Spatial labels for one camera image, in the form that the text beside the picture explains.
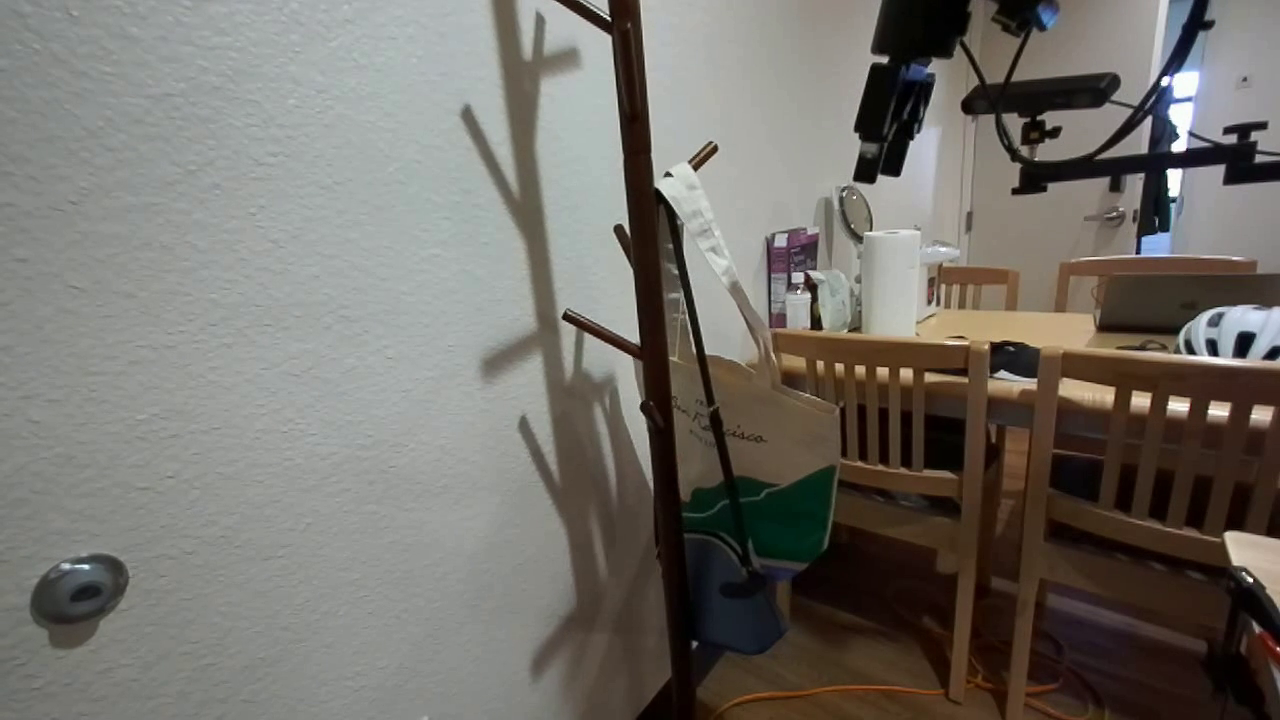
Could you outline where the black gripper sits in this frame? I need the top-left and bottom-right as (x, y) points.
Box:
(847, 0), (981, 189)

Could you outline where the cream canvas tote bag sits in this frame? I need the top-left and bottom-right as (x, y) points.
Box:
(653, 160), (844, 582)

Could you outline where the brown wooden coat rack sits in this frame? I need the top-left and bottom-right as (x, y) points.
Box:
(552, 0), (724, 720)

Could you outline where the small round table mirror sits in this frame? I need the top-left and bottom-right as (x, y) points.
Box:
(831, 180), (879, 248)

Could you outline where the purple carton box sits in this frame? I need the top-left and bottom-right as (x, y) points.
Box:
(764, 224), (825, 333)

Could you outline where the small white container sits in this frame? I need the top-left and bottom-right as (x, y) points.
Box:
(802, 268), (865, 336)

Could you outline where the white door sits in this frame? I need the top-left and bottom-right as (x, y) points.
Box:
(958, 0), (1167, 313)

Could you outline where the light wooden dining table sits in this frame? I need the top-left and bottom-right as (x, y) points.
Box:
(744, 310), (1280, 433)

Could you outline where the small black table object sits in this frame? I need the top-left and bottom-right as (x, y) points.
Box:
(987, 341), (1048, 381)

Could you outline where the flat brown cardboard box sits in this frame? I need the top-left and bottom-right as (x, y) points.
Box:
(1090, 268), (1280, 336)

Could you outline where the white bicycle helmet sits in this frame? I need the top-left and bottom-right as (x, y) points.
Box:
(1175, 299), (1280, 365)

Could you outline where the light wooden board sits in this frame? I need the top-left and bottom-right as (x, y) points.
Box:
(1218, 527), (1280, 617)

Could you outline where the black orange bar clamp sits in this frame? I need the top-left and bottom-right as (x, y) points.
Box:
(1216, 568), (1280, 720)

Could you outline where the black stereo camera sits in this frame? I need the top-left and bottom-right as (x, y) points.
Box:
(954, 69), (1122, 121)

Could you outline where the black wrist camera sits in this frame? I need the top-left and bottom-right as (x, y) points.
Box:
(987, 0), (1067, 39)

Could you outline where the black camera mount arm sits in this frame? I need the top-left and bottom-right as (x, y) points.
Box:
(1008, 115), (1280, 256)

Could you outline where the orange extension cable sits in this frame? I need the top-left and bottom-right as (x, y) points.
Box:
(700, 626), (1111, 720)

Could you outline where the round metal wall doorstop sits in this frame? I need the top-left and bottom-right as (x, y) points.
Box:
(29, 553), (131, 634)

